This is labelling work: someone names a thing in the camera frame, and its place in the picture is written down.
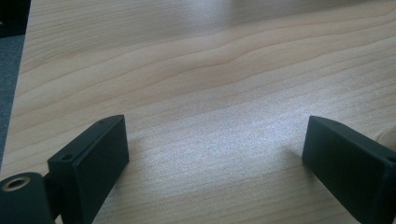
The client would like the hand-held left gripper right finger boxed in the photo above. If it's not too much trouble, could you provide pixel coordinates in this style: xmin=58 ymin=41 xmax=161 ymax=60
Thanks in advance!
xmin=302 ymin=115 xmax=396 ymax=224

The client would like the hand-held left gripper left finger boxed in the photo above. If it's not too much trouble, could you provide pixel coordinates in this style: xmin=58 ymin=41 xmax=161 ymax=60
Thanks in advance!
xmin=47 ymin=114 xmax=130 ymax=224

